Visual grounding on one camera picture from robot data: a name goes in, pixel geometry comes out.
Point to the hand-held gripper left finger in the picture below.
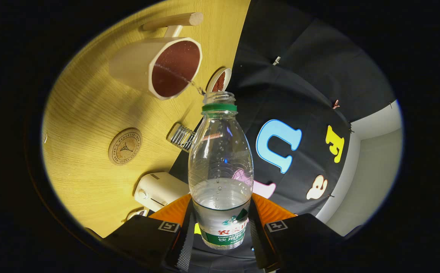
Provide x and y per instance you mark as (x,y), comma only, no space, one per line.
(184,246)

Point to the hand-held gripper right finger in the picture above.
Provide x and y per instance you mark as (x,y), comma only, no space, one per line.
(261,242)

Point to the clear plastic bottle green label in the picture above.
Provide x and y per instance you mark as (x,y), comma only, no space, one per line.
(220,204)

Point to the round wooden coaster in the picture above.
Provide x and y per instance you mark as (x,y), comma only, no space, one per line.
(125,146)

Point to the white toaster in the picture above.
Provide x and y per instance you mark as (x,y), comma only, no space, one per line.
(159,191)

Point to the pink clip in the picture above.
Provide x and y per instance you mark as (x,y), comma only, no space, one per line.
(335,103)

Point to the wooden table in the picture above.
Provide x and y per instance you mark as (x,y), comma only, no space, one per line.
(91,113)

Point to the brown food piece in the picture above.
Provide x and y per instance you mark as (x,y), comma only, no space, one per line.
(220,81)

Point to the small white plate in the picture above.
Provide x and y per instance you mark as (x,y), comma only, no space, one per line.
(211,81)

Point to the black backdrop cloth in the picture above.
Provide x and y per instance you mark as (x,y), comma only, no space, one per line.
(299,76)

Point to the silver clip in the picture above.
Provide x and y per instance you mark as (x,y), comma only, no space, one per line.
(277,60)

